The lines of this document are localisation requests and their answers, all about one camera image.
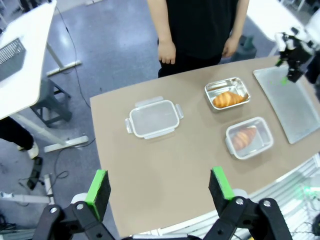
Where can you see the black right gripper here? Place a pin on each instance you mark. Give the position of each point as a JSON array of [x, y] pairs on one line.
[[295, 58]]

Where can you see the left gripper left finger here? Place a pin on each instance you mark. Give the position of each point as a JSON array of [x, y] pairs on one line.
[[97, 197]]

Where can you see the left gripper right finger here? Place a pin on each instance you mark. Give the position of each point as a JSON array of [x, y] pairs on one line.
[[221, 192]]

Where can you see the large golden croissant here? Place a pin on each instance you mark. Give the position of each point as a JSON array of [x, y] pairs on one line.
[[242, 138]]

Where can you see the clear plastic clip lid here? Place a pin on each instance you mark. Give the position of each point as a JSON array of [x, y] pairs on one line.
[[268, 130], [155, 118]]

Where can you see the small golden croissant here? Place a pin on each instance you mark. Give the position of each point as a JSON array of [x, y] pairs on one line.
[[226, 99]]

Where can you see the person's right forearm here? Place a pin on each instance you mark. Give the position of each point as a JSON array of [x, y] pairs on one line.
[[162, 22]]

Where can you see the person's left forearm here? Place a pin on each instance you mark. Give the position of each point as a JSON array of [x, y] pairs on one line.
[[238, 20]]

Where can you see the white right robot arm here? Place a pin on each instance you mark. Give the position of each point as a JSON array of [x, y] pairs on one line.
[[312, 30]]

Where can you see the small steel container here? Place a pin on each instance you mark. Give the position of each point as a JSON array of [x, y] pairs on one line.
[[212, 88]]

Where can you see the person's left hand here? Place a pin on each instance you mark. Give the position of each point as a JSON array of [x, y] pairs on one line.
[[230, 47]]

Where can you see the person's right hand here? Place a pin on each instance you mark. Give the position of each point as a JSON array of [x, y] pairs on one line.
[[167, 52]]

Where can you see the perforated metal baking tray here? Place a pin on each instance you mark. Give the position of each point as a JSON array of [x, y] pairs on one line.
[[287, 107]]

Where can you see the dark grey stand base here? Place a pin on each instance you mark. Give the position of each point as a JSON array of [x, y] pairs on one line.
[[247, 46]]

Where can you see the bare white table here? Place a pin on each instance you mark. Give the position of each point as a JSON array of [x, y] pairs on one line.
[[270, 20]]

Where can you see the person in black t-shirt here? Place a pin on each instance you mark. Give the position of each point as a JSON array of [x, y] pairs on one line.
[[200, 30]]

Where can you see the bystander leg and shoe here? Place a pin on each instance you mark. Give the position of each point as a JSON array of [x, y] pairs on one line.
[[17, 135]]

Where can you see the dark plastic stool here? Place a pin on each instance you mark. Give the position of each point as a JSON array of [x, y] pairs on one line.
[[50, 100]]

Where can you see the white table with basket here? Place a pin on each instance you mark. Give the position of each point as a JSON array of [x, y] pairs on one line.
[[25, 75]]

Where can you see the grey mesh basket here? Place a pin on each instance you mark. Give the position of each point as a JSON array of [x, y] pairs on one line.
[[10, 57]]

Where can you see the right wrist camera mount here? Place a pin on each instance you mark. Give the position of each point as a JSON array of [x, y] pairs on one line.
[[285, 38]]

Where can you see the aluminium table frame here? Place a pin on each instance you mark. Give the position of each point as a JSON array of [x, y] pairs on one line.
[[287, 187]]

